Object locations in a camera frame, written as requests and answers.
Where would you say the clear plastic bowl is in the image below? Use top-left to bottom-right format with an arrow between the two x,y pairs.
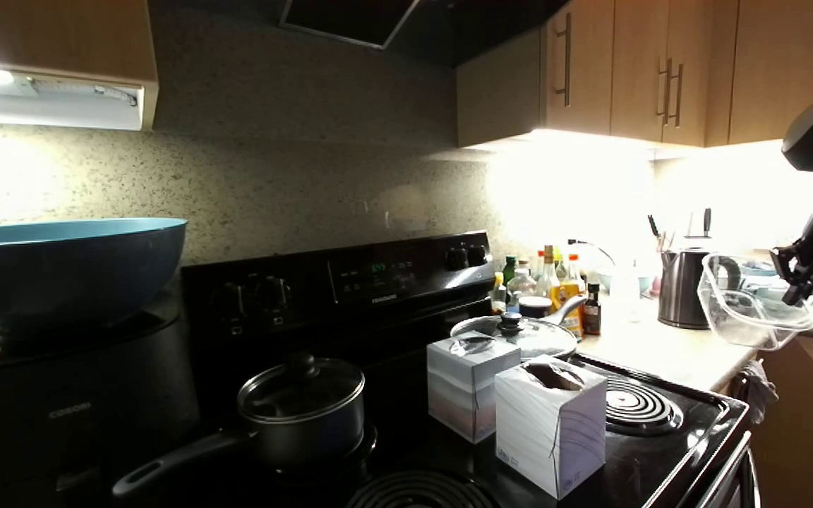
696,251 -> 813,354

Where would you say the black electric stove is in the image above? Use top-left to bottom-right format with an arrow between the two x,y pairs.
176,232 -> 759,508

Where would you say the teal bowl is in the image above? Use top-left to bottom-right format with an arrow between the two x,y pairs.
0,214 -> 190,342

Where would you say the black kitchen utensil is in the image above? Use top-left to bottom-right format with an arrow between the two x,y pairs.
699,207 -> 718,248
644,213 -> 669,258

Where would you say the dark steel kettle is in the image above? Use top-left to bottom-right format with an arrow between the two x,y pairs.
656,245 -> 745,333

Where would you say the grey cloth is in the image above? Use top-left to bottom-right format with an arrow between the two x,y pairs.
738,355 -> 785,431

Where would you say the wooden base cabinet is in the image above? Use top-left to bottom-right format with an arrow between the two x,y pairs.
758,333 -> 813,508

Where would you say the black coil burner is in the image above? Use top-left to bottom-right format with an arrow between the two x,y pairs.
603,378 -> 690,437
344,467 -> 497,508

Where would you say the dark brown bottle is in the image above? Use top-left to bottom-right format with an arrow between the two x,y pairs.
579,280 -> 608,342

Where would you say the tall bottle with yellow label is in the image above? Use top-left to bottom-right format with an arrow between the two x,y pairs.
548,245 -> 587,313

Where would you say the green-capped dark bottle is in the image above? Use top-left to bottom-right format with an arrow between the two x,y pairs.
501,251 -> 525,318

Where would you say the black pan with glass lid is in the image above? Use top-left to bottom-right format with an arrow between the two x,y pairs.
446,293 -> 591,361

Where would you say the white tissue box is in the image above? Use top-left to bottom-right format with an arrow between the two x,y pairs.
423,333 -> 525,445
493,354 -> 614,503

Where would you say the range hood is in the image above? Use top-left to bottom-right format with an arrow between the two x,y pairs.
275,0 -> 574,70

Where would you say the dark saucepan with lid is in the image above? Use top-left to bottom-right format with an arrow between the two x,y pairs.
107,351 -> 374,503

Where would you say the under-cabinet light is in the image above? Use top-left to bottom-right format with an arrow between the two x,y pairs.
0,56 -> 162,136

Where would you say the metal cabinet handle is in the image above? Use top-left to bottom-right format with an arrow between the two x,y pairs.
656,56 -> 676,125
552,9 -> 576,110

